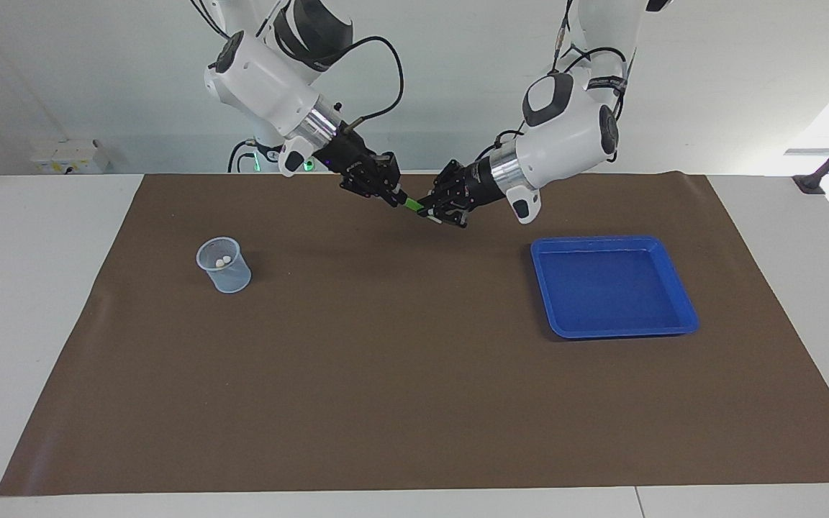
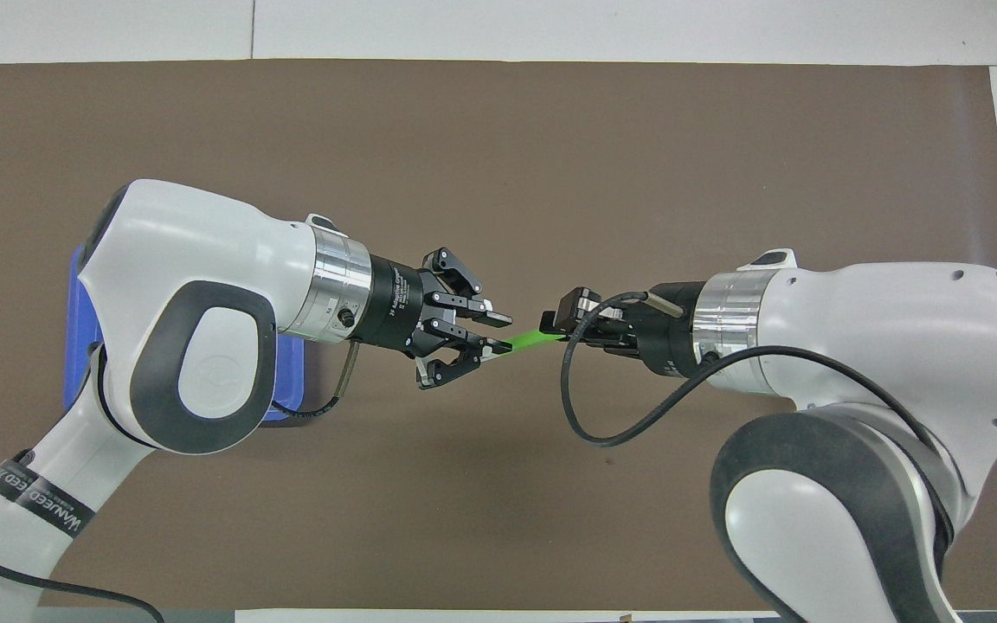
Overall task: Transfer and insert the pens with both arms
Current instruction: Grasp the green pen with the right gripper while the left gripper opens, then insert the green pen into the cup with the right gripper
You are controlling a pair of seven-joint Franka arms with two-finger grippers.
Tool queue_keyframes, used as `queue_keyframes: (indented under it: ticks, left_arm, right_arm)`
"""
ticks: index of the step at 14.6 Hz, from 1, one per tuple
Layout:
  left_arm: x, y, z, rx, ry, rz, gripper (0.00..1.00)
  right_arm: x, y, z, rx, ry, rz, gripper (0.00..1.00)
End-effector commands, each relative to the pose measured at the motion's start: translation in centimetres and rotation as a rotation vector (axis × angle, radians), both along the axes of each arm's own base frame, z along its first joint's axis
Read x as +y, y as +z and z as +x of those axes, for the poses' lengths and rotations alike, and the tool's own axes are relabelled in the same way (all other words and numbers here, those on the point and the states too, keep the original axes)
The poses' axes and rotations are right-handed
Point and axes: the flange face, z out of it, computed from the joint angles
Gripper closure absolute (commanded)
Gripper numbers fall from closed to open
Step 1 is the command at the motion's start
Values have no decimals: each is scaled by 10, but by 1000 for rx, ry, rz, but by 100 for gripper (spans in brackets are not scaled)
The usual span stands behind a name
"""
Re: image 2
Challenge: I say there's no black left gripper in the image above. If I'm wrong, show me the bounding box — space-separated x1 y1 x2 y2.
366 247 513 390

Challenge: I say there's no green pen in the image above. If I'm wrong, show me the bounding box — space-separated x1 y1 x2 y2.
481 324 570 357

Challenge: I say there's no blue plastic tray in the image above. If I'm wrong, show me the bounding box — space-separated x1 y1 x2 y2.
63 245 306 425

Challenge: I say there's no brown table mat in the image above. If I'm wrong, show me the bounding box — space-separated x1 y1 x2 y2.
0 59 997 612

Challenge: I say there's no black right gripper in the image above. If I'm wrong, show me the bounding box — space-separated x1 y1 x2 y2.
540 281 707 379

